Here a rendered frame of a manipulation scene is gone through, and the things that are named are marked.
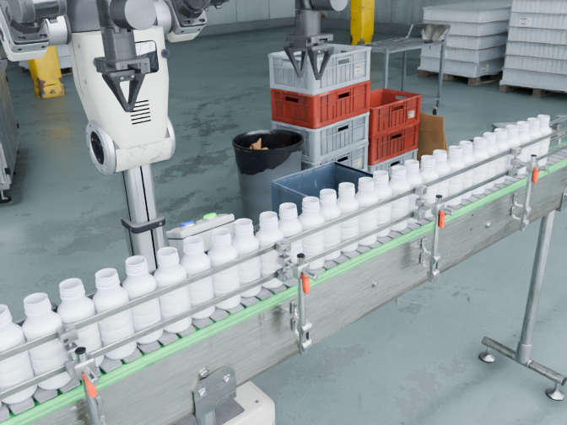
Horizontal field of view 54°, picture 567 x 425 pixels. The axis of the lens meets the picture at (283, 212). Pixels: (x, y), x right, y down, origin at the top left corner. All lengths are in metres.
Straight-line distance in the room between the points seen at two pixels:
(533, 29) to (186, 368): 7.03
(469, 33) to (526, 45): 0.90
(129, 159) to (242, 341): 0.67
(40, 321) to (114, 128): 0.73
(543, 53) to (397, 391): 5.87
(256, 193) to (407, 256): 2.07
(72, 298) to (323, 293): 0.56
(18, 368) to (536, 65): 7.27
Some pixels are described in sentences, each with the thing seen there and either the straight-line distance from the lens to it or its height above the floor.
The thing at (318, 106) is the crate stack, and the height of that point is 0.81.
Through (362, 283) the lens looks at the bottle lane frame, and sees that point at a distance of 1.38.
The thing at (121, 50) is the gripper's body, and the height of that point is 1.51.
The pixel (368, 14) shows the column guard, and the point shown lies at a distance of 11.36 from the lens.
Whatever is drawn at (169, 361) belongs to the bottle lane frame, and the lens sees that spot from 1.10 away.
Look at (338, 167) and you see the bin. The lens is 2.12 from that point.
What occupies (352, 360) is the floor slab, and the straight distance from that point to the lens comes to 2.61.
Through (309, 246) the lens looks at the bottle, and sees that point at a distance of 1.24.
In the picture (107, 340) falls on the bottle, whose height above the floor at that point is 1.05.
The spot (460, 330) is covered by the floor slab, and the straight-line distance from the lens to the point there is 2.86.
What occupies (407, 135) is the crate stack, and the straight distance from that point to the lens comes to 4.55.
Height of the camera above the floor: 1.64
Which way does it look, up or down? 24 degrees down
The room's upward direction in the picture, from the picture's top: 2 degrees counter-clockwise
